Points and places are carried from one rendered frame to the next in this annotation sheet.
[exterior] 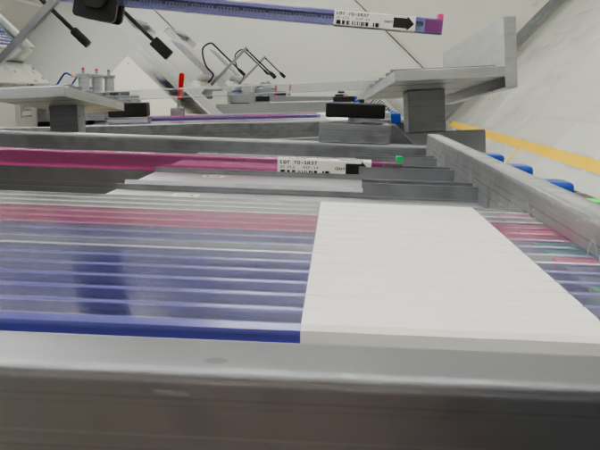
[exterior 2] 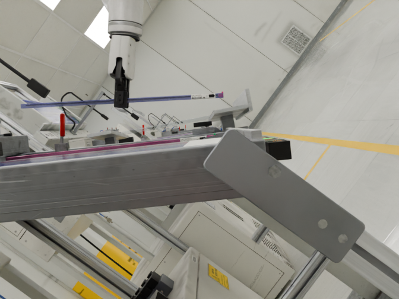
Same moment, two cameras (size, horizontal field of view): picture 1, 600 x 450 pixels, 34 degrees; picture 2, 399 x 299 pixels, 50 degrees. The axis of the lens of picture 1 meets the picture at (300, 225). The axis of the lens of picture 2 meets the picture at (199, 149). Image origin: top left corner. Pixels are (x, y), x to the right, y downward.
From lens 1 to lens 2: 0.32 m
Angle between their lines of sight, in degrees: 5
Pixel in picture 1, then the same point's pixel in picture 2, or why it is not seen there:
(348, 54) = (207, 110)
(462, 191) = not seen: hidden behind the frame
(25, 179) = not seen: hidden behind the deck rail
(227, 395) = (172, 152)
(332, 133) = (196, 131)
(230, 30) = (158, 107)
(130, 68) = (120, 127)
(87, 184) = not seen: hidden behind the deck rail
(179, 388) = (165, 152)
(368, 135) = (207, 130)
